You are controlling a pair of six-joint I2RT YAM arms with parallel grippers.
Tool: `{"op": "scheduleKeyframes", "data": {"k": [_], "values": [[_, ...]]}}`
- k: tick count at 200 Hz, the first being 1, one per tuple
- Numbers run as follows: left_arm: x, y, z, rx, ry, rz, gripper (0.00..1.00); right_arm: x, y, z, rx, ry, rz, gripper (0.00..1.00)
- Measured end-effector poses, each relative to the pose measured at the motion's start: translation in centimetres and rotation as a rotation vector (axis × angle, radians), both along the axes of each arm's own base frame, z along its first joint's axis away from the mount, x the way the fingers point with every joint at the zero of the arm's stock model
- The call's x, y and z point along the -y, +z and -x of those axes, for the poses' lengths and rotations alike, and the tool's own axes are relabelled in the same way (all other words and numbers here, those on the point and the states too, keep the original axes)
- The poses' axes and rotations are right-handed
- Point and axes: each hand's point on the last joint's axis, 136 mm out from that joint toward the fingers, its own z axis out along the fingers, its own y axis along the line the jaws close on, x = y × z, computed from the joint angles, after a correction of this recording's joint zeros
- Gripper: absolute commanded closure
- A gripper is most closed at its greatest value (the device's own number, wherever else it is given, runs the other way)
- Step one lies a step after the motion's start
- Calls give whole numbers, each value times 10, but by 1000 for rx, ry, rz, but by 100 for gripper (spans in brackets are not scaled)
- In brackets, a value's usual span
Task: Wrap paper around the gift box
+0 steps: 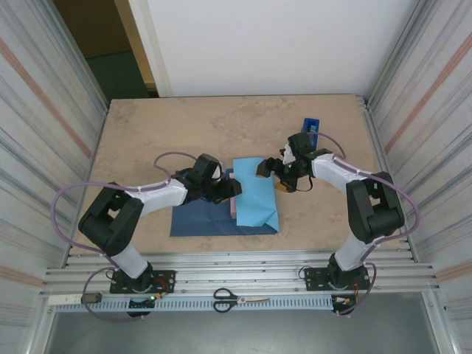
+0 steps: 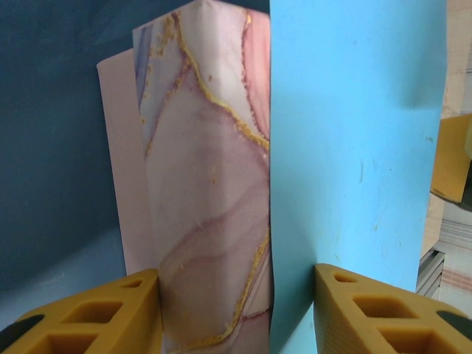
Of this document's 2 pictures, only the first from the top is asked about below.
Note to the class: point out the brown wooden door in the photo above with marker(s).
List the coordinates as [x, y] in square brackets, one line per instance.
[92, 26]

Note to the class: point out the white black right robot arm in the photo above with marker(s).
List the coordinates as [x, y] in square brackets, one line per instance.
[332, 173]

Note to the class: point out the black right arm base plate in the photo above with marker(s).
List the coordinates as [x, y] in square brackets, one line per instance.
[313, 278]

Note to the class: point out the blue wrapping paper sheet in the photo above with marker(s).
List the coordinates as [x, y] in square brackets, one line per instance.
[254, 199]

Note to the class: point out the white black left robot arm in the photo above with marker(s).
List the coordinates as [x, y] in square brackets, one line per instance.
[162, 195]

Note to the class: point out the grey metal lower shelf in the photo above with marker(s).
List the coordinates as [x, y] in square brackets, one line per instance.
[239, 332]

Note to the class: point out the black controller board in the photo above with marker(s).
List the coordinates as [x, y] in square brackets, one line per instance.
[140, 303]
[344, 301]

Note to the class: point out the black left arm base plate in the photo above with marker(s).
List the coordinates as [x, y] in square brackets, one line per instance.
[166, 276]

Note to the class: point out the blue tape dispenser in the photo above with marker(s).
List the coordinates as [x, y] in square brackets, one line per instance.
[311, 122]

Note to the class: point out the aluminium side rail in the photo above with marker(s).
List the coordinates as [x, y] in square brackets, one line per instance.
[387, 177]
[90, 177]

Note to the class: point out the aluminium frame rails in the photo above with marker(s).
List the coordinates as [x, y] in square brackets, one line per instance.
[239, 273]

